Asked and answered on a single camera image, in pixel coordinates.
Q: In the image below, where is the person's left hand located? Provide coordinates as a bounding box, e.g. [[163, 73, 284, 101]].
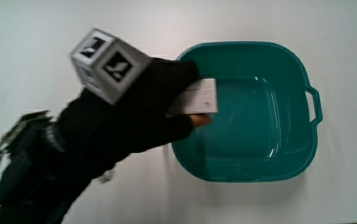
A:
[[57, 27, 212, 181]]

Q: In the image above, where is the white milk carton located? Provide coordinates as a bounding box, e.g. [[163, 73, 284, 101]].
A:
[[165, 78, 219, 118]]

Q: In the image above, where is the teal plastic basin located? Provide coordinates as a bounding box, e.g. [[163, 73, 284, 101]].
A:
[[171, 41, 323, 183]]

